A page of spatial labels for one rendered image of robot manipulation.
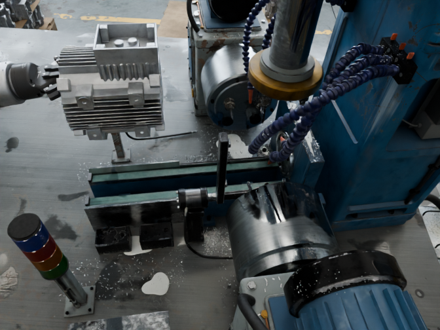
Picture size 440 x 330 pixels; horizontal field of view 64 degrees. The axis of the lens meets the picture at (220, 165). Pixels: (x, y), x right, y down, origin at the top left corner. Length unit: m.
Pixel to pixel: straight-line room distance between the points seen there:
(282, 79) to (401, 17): 0.26
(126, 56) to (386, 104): 0.55
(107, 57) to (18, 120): 0.98
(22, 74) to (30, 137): 0.77
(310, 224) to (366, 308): 0.31
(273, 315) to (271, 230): 0.18
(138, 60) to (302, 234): 0.49
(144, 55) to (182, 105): 0.86
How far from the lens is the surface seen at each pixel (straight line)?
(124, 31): 0.82
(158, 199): 1.10
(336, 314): 0.54
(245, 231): 0.82
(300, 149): 1.00
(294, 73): 0.84
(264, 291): 0.72
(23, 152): 1.53
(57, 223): 1.28
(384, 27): 0.88
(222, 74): 1.17
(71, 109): 0.79
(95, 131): 0.80
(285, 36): 0.81
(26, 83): 0.83
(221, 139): 0.80
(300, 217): 0.81
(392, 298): 0.55
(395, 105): 0.85
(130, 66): 0.75
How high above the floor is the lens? 1.83
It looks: 50 degrees down
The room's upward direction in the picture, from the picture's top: 4 degrees clockwise
